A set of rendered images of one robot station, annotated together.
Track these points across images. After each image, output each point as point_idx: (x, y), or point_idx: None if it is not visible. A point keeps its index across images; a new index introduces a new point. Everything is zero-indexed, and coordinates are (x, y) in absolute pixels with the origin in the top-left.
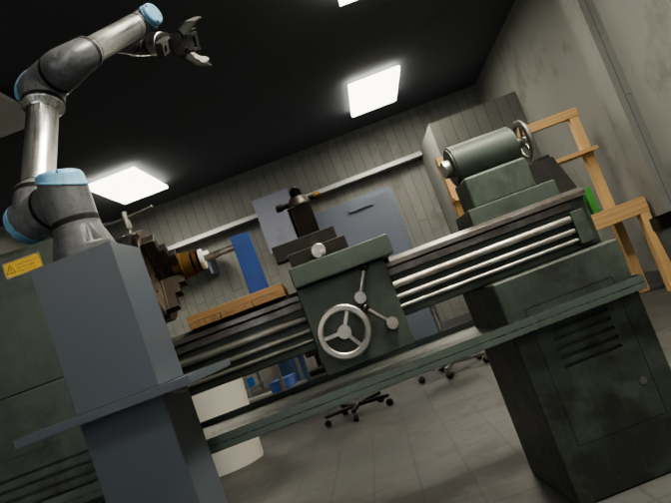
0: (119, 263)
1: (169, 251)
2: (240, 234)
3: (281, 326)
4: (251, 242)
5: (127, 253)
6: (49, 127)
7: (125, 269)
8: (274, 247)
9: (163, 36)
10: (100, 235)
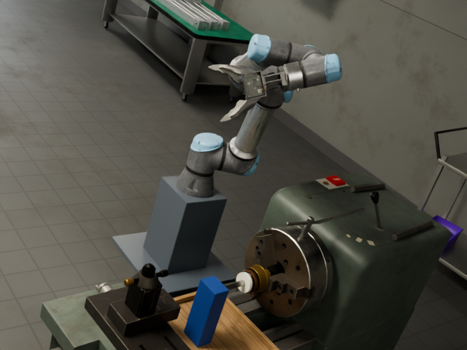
0: (159, 189)
1: (261, 258)
2: (206, 278)
3: None
4: (197, 288)
5: (170, 194)
6: (247, 112)
7: (162, 196)
8: (161, 289)
9: (278, 71)
10: (179, 176)
